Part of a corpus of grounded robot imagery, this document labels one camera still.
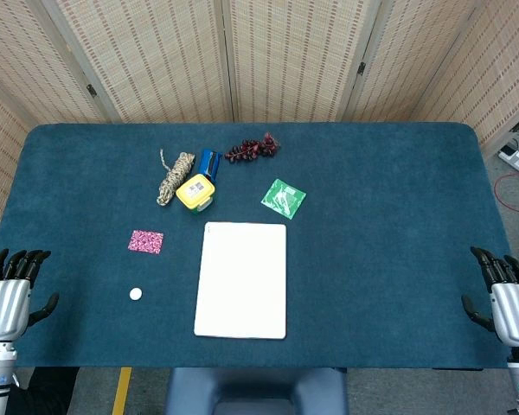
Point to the blue rectangular box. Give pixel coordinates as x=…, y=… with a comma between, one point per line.
x=210, y=163

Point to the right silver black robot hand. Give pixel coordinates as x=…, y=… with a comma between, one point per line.
x=517, y=311

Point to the green plastic packet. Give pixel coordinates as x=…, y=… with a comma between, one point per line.
x=283, y=199

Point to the pink patterned square packet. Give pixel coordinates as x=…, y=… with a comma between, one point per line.
x=145, y=241

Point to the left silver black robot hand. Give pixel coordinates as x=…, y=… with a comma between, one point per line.
x=4, y=307

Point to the yellow lidded box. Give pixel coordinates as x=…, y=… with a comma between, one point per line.
x=194, y=192

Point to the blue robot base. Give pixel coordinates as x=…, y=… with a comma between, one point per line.
x=255, y=391

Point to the teal table cloth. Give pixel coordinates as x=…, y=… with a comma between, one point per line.
x=372, y=259

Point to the bamboo folding screen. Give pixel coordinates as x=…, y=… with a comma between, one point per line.
x=164, y=60

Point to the white magnetic board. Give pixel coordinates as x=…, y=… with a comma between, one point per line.
x=241, y=281

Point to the dark red grape bunch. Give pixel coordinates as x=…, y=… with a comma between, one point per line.
x=248, y=149

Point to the small white round disc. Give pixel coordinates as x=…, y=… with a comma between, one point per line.
x=135, y=294

